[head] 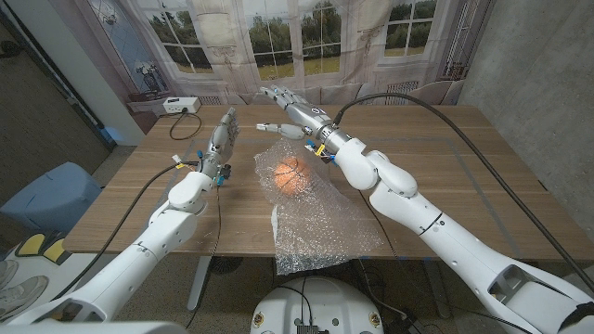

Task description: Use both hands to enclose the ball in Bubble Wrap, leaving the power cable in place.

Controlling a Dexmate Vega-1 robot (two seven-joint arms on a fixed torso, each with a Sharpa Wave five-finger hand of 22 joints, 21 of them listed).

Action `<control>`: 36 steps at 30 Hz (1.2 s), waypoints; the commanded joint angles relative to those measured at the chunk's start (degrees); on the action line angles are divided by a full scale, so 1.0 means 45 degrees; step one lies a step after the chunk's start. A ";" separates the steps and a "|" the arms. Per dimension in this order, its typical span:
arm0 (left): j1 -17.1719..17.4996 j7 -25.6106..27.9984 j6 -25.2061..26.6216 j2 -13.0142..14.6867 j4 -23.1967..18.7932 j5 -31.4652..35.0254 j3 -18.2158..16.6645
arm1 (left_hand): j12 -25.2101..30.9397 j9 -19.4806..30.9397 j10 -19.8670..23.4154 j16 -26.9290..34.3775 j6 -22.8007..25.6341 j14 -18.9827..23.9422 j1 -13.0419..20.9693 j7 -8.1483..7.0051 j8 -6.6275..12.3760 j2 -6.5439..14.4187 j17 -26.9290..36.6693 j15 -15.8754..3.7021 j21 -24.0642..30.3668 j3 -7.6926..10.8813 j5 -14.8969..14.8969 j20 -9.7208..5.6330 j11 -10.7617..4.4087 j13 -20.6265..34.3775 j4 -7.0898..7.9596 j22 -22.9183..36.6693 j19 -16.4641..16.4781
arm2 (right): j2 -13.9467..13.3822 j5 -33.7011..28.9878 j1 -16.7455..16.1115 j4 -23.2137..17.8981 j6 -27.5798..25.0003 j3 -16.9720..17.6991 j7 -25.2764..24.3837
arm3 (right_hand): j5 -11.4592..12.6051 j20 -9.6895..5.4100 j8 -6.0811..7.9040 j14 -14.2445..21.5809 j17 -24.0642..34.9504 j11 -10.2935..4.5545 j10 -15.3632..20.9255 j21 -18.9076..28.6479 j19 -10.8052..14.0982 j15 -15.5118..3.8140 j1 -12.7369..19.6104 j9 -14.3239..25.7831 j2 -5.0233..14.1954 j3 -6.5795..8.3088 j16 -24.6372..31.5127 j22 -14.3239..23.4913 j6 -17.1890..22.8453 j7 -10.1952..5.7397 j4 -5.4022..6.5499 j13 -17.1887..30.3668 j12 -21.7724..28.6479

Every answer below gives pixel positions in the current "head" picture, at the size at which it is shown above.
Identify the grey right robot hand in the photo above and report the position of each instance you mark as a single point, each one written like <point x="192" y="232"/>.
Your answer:
<point x="308" y="116"/>

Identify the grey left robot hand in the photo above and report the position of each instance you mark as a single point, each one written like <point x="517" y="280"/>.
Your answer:
<point x="223" y="139"/>

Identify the orange mini basketball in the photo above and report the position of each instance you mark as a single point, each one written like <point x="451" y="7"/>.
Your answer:
<point x="291" y="176"/>

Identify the clear bubble wrap sheet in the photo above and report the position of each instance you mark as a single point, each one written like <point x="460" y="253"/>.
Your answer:
<point x="315" y="227"/>

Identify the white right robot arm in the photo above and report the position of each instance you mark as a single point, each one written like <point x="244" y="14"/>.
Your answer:
<point x="441" y="227"/>

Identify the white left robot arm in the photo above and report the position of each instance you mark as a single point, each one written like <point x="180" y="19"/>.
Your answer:
<point x="153" y="241"/>

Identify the white power strip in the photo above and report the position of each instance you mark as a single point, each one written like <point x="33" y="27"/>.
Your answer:
<point x="181" y="105"/>

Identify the black power adapter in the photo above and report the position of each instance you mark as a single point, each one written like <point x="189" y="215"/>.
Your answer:
<point x="403" y="325"/>

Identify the printed window scene backdrop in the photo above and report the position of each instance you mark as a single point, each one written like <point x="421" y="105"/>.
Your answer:
<point x="232" y="46"/>

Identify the white table leg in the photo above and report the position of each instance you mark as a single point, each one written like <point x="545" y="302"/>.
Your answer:
<point x="438" y="292"/>
<point x="199" y="283"/>

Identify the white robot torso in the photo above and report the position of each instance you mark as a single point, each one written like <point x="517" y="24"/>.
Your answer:
<point x="320" y="306"/>

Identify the dark perforated wall panel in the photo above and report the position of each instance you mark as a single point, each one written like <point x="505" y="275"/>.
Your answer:
<point x="37" y="116"/>

